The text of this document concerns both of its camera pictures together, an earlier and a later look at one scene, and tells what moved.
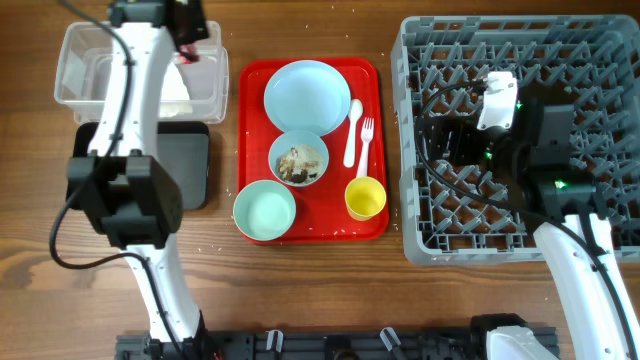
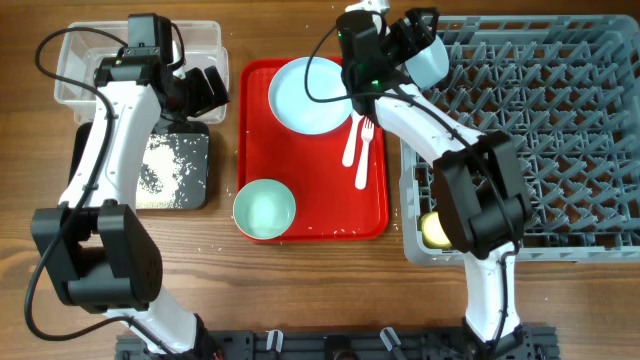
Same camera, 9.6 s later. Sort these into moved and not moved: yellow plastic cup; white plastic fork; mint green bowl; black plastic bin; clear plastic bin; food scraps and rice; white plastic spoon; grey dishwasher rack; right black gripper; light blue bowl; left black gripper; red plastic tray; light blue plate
Moved: light blue bowl; food scraps and rice; left black gripper; right black gripper; yellow plastic cup
Not moved: light blue plate; grey dishwasher rack; mint green bowl; white plastic spoon; black plastic bin; clear plastic bin; red plastic tray; white plastic fork
